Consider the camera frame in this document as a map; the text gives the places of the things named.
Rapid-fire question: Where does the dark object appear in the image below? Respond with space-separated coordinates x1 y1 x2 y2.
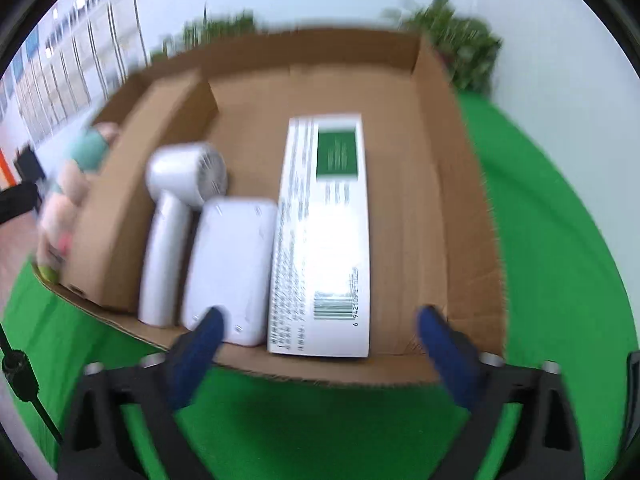
0 181 41 224
15 149 47 181

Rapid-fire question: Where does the green potted plant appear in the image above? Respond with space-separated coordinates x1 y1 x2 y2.
150 7 256 61
385 0 503 96

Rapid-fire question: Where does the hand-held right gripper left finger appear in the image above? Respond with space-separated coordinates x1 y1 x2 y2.
59 305 227 480

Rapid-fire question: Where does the white carton with green label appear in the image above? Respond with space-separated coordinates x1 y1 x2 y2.
266 112 372 359

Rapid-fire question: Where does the glass partition window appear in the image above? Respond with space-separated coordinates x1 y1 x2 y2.
0 0 151 146

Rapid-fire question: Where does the black cable with connector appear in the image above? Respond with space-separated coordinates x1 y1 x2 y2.
0 325 66 446

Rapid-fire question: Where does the brown cardboard box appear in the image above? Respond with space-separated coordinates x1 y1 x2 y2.
32 27 508 386
0 90 640 480

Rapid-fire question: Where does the white rectangular device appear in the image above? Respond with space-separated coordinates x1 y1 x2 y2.
180 197 280 347

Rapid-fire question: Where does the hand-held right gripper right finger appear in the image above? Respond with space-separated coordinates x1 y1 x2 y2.
416 304 587 480

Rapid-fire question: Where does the pink pig plush toy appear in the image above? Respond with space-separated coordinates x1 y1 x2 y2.
35 122 121 283

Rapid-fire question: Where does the white hand-held fan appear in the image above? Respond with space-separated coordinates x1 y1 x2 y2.
137 142 228 328

